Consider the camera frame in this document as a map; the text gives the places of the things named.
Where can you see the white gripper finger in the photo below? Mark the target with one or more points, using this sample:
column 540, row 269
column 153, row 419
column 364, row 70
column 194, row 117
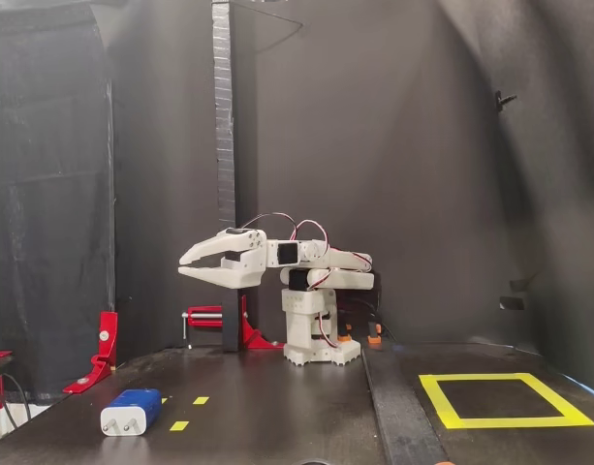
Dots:
column 204, row 273
column 219, row 244

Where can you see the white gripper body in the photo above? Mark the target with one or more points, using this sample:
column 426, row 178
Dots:
column 245, row 259

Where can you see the blue and white charger block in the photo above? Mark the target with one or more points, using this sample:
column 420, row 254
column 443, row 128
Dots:
column 132, row 412

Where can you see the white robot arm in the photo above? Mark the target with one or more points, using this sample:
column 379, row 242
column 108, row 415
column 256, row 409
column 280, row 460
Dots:
column 345, row 281

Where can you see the red screw clamp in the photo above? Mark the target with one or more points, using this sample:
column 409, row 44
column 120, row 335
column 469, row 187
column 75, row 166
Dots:
column 204, row 315

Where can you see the black mesh curtain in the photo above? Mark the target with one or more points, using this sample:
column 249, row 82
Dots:
column 54, row 218

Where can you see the yellow tape square outline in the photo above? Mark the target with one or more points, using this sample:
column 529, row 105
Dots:
column 471, row 423

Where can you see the black clip on backdrop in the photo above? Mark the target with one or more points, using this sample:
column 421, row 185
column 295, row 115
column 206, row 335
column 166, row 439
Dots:
column 502, row 100

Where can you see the red triangular corner bracket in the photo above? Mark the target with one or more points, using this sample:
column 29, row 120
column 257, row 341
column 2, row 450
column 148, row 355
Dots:
column 250, row 336

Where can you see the black foam post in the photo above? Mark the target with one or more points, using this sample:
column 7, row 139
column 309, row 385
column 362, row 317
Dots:
column 227, row 145

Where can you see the red angle bracket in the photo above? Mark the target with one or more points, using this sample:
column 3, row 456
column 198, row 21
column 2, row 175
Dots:
column 107, row 339

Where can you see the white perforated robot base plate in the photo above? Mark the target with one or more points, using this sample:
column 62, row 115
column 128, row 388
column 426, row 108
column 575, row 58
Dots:
column 347, row 353

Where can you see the black rail strip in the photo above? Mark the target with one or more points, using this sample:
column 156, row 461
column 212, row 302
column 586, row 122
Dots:
column 398, row 416

